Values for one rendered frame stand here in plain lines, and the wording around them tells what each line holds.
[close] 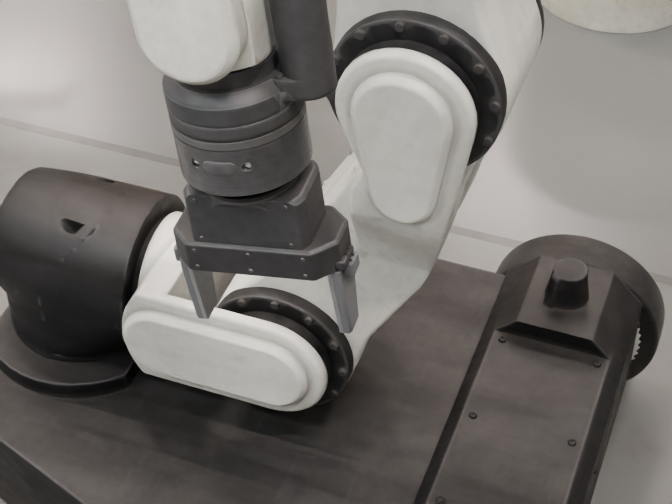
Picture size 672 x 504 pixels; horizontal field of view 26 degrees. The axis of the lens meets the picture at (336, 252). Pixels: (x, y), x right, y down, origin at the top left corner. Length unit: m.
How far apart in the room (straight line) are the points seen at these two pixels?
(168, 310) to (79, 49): 0.97
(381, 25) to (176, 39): 0.27
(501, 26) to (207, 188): 0.29
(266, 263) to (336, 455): 0.49
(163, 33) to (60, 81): 1.35
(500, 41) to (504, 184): 0.90
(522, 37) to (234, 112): 0.33
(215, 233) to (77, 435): 0.53
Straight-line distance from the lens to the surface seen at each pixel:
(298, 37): 0.88
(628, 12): 2.29
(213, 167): 0.92
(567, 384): 1.49
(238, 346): 1.34
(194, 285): 1.03
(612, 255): 1.62
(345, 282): 0.99
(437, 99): 1.08
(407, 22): 1.08
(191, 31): 0.85
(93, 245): 1.41
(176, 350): 1.38
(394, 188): 1.14
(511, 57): 1.12
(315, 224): 0.97
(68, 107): 2.15
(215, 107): 0.89
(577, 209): 1.97
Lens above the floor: 1.28
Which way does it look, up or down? 43 degrees down
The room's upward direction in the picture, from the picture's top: straight up
